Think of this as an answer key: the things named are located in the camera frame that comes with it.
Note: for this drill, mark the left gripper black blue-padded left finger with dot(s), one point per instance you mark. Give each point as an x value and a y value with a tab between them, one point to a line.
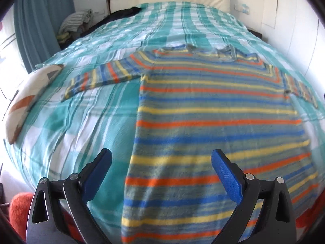
46	222

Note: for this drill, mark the black garment on bed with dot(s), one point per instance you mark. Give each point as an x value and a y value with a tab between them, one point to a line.
125	13

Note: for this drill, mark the wall socket with sticker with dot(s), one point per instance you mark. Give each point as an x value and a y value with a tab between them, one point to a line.
243	8

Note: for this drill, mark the white patterned throw pillow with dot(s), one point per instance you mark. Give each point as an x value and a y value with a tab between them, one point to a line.
27	94

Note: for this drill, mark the blue window curtain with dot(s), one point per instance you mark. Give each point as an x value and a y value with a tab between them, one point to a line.
36	25

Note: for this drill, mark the dark wooden nightstand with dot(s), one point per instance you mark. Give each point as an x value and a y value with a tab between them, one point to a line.
258	35

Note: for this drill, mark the multicolour striped knit sweater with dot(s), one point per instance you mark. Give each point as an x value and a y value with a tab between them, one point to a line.
191	102

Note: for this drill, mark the striped clothes pile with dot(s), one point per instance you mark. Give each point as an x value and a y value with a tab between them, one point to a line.
74	25

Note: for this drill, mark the teal white plaid bedspread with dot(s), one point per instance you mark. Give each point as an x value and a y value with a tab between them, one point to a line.
60	136

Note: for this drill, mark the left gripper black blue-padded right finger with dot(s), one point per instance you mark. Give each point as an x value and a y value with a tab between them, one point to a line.
276	222

